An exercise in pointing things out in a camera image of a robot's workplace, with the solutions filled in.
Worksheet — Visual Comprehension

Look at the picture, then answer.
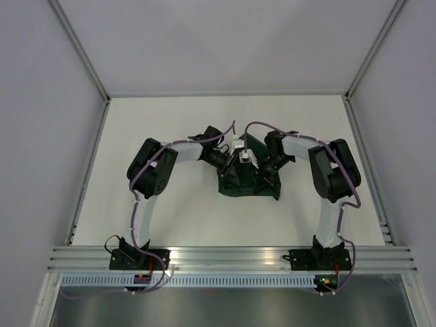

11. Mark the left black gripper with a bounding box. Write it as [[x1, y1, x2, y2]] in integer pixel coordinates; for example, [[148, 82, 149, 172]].
[[203, 150, 241, 187]]

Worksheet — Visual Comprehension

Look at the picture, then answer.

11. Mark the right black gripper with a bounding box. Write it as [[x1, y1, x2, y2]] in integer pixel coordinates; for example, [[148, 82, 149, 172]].
[[249, 154, 294, 196]]

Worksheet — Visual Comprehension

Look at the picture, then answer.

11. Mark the dark green cloth napkin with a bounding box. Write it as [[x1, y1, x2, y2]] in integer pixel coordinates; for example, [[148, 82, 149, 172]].
[[219, 134, 293, 200]]

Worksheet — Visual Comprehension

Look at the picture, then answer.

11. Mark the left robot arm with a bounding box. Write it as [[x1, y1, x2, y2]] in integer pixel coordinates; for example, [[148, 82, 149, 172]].
[[113, 123, 236, 270]]

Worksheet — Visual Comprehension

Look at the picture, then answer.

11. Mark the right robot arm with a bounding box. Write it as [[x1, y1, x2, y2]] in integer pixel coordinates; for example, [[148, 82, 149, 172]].
[[260, 131, 362, 271]]

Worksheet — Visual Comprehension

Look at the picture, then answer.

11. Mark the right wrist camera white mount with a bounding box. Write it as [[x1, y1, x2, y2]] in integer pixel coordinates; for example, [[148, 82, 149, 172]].
[[238, 149, 259, 169]]

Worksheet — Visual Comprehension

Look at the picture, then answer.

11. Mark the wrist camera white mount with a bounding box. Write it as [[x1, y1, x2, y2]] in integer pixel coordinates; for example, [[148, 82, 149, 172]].
[[238, 149, 259, 169], [228, 136, 247, 164]]

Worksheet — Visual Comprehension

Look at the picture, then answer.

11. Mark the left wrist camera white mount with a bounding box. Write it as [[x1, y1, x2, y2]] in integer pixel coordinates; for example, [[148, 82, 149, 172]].
[[228, 136, 247, 164]]

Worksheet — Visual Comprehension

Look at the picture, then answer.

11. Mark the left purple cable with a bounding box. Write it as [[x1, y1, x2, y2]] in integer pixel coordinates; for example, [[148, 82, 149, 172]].
[[61, 119, 238, 300]]

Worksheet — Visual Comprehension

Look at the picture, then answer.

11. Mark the purple cable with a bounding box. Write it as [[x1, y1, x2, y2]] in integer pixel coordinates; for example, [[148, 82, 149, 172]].
[[61, 119, 238, 300], [243, 121, 362, 297]]

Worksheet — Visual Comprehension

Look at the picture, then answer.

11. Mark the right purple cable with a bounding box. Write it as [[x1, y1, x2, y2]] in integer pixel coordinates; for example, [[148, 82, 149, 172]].
[[243, 121, 362, 297]]

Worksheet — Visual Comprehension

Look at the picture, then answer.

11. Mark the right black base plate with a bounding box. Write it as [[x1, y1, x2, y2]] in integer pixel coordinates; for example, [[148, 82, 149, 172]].
[[288, 249, 352, 272]]

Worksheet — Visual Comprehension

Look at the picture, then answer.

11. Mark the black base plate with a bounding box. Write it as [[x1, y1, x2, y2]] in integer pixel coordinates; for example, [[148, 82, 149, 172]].
[[288, 249, 352, 272], [109, 248, 170, 271]]

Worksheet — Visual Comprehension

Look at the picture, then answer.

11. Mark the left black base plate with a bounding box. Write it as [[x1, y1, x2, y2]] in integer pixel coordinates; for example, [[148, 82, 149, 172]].
[[109, 248, 170, 271]]

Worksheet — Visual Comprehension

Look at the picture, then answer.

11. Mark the white slotted cable duct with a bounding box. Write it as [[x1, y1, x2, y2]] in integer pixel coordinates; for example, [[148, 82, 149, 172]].
[[61, 273, 315, 288]]

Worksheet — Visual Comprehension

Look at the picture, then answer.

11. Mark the aluminium front rail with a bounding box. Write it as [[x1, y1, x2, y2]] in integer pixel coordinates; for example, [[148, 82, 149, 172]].
[[46, 246, 418, 274]]

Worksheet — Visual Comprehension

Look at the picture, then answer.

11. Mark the left aluminium frame post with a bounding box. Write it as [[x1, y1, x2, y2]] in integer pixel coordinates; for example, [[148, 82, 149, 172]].
[[46, 0, 112, 103]]

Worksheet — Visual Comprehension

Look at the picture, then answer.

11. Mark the aluminium frame post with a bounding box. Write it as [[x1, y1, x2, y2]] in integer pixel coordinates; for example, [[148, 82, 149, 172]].
[[343, 0, 408, 102], [46, 0, 112, 103]]

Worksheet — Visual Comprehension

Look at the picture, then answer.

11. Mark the right aluminium frame post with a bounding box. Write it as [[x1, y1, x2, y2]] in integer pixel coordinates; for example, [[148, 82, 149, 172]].
[[343, 0, 408, 102]]

